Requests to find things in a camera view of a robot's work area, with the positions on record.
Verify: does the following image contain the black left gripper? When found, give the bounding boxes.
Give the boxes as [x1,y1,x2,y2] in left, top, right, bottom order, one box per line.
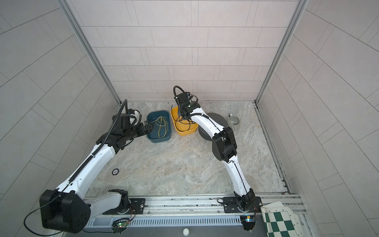
[122,120,156,142]

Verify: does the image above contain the black long cable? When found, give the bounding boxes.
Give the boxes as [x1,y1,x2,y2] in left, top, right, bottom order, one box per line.
[172,109,192,132]

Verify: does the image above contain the grey perforated cable spool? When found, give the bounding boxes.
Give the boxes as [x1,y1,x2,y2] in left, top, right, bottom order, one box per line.
[197,112,229,142]

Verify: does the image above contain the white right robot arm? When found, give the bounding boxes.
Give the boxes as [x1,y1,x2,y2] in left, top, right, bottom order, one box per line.
[173,86,258,212]

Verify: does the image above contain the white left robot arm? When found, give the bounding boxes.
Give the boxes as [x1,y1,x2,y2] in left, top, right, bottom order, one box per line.
[39,100,154,234]

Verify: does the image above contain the teal plastic bin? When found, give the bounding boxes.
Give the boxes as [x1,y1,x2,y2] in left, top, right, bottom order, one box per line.
[147,110,171,143]

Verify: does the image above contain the yellow plastic bin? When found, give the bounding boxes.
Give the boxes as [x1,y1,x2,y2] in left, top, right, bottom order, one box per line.
[170,107,198,136]

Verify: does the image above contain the striped ceramic mug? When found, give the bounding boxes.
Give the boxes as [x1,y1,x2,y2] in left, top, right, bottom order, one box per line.
[227,114,240,131]

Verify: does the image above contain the small white ball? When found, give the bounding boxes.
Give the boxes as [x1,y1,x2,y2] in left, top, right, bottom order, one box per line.
[183,228,190,237]

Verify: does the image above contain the aluminium corner profile right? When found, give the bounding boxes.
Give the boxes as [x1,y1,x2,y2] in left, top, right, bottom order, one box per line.
[255,0,308,105]

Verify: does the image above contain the aluminium corner profile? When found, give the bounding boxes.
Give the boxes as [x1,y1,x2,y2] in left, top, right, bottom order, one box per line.
[57,0,121,104]
[255,0,308,105]

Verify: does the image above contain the green white checkered cloth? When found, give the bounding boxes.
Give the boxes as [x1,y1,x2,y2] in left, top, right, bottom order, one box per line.
[261,201,304,237]

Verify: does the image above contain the aluminium corner profile left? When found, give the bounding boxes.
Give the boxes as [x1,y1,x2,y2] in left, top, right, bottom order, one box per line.
[57,0,121,104]

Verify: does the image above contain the yellow thin cable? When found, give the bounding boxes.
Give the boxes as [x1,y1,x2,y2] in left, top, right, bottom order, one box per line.
[150,116,169,139]

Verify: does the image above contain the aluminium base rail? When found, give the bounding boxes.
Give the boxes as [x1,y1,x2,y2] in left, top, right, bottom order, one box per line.
[84,193,307,232]

